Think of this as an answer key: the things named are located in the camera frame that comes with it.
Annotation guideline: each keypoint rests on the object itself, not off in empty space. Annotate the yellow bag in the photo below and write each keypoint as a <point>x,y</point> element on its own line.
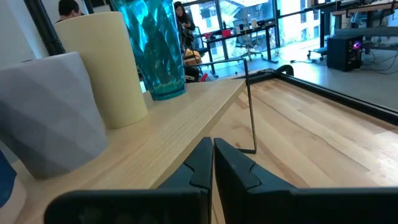
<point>192,57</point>

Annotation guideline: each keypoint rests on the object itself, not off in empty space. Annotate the wooden top desk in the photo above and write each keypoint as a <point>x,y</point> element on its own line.
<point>367,7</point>

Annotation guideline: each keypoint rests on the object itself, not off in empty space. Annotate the cream plastic cup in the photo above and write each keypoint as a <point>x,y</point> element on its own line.
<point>109,68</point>

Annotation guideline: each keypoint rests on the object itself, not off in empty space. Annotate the gray faceted cup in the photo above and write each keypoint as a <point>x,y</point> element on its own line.
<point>49,118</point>

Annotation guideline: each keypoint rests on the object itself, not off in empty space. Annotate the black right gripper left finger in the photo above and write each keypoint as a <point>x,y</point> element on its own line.
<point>186,199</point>

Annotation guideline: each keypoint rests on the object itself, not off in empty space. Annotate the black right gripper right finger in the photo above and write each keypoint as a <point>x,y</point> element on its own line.
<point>248,199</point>

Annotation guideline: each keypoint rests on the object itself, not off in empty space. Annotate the black pillar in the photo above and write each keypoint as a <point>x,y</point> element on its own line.
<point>43,28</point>

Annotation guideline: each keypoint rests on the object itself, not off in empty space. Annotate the person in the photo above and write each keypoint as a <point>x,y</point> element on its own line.
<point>184,18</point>
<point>68,9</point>

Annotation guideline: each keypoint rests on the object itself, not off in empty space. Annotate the red container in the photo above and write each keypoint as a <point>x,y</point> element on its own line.
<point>226,33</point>

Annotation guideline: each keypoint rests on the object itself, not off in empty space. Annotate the blue glazed mug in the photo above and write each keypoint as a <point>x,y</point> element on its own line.
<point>7,186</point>

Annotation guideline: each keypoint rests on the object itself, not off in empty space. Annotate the black table frame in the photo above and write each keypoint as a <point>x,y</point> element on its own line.
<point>342,99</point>

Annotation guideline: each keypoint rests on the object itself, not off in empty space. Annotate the black background desk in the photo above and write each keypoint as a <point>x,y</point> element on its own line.
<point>242,32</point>

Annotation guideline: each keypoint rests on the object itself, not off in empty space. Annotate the black computer tower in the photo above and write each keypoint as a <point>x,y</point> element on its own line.
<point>342,54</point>

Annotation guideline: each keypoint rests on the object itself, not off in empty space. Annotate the teal translucent faceted tumbler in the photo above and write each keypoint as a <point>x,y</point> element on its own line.
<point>158,46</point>

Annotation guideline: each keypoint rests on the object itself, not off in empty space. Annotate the wooden shelf with black legs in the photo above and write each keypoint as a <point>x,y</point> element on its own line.
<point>161,130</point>

